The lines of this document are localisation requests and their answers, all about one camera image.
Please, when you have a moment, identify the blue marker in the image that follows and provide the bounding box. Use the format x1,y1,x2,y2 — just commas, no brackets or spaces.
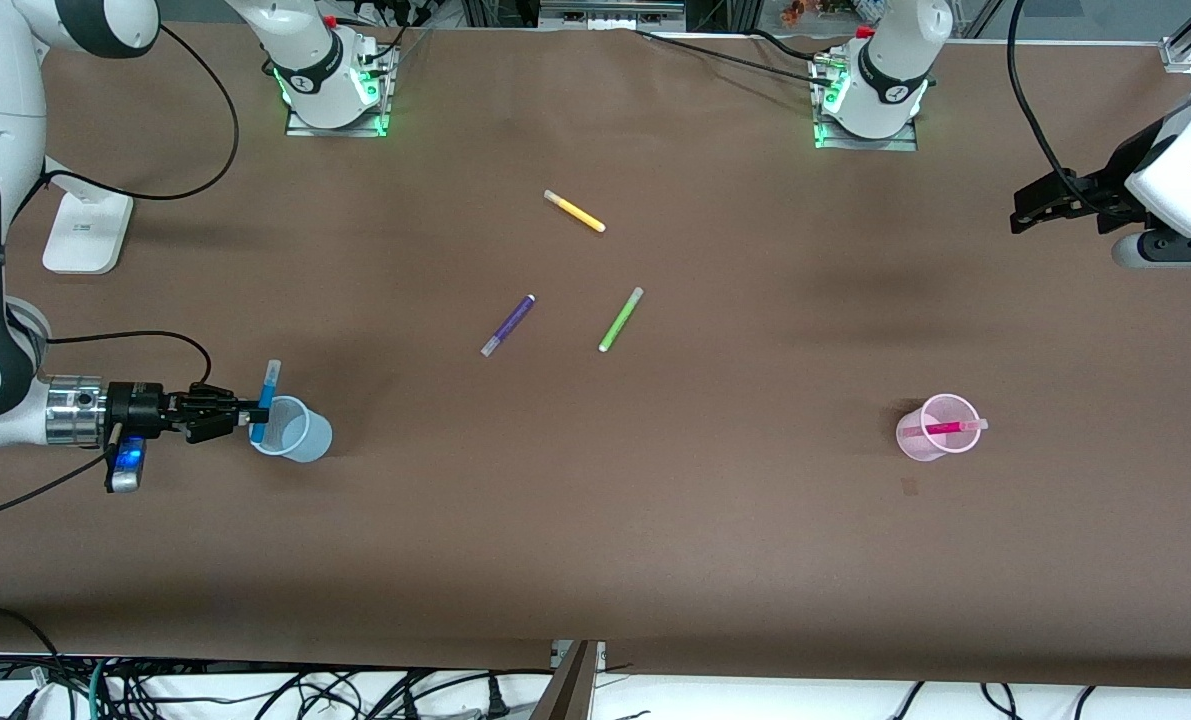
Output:
249,359,283,443

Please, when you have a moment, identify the pink marker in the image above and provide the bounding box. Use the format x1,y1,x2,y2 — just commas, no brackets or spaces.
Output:
902,417,989,440

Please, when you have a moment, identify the light blue plastic cup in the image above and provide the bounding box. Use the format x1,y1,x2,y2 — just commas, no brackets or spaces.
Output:
248,396,334,463

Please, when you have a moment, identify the white desk lamp stand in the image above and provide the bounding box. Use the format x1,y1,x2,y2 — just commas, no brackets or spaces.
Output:
41,154,135,275

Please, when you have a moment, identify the light pink plastic cup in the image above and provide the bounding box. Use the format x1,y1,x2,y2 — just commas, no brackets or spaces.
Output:
896,394,983,463

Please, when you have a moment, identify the purple marker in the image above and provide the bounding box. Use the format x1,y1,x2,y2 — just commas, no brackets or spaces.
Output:
481,294,537,358

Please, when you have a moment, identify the yellow marker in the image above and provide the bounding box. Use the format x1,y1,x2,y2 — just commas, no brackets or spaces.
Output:
543,189,607,234

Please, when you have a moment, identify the green marker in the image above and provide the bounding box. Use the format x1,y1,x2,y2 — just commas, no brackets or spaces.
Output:
598,287,645,353

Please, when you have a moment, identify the dark table leg beam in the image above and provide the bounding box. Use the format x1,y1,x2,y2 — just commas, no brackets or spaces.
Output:
529,640,608,720

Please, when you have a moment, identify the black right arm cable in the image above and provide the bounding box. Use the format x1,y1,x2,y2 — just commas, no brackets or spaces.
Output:
43,330,214,389
40,24,241,202
0,452,119,522

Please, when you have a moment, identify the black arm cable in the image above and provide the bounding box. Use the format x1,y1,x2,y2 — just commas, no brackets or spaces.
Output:
43,330,214,389
1006,0,1084,189
40,24,241,202
0,452,119,522

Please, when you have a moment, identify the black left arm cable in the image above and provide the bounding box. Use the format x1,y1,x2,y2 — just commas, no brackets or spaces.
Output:
1006,0,1084,189

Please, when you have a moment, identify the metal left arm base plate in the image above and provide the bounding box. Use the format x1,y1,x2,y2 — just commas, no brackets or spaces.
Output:
812,50,919,152

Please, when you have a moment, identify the black floor cable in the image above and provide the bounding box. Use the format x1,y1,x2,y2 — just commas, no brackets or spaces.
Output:
0,606,64,701

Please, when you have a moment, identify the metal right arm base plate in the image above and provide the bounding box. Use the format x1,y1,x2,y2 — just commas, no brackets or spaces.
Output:
285,40,393,139

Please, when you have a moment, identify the black cable on table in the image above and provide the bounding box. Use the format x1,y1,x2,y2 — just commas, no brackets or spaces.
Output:
748,28,828,59
633,28,838,79

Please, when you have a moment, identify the aluminium frame rail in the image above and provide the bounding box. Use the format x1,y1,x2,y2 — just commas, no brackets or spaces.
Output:
460,0,758,32

